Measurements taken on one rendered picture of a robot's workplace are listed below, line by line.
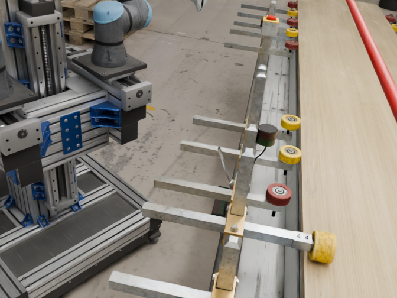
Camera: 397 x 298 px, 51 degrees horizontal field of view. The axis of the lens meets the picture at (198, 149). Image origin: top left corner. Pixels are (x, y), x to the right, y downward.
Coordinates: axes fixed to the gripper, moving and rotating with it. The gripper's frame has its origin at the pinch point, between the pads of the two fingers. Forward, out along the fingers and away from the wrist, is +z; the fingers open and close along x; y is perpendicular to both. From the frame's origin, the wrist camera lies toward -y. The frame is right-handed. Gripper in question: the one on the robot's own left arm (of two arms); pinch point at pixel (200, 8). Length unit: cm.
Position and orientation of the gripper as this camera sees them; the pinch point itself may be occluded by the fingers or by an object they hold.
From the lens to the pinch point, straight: 162.0
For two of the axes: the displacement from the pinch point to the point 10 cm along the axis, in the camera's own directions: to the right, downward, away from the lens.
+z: -0.9, 8.3, 5.5
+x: -6.9, 3.5, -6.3
